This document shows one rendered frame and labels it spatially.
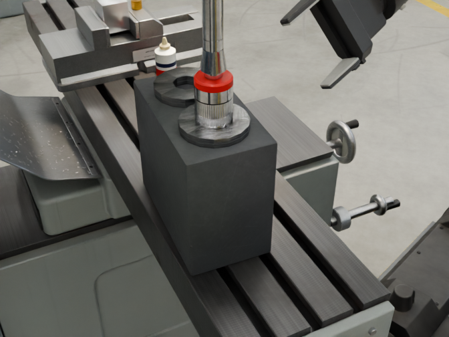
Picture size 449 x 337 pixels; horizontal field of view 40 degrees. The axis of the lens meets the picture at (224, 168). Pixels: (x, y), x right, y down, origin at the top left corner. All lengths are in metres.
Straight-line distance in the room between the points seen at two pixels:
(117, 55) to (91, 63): 0.05
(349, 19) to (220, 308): 0.42
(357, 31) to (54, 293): 0.79
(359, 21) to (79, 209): 0.63
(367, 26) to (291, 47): 2.74
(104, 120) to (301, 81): 2.20
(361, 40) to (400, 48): 2.85
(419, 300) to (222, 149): 0.71
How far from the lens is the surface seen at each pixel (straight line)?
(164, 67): 1.20
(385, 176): 2.65
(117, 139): 1.10
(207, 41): 0.71
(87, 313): 1.38
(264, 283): 0.83
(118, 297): 1.38
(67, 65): 1.25
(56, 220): 1.20
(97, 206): 1.20
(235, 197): 0.77
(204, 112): 0.74
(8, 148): 1.13
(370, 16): 0.89
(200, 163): 0.72
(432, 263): 1.45
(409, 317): 1.30
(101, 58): 1.27
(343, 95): 3.17
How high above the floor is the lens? 1.58
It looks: 37 degrees down
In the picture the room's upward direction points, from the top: straight up
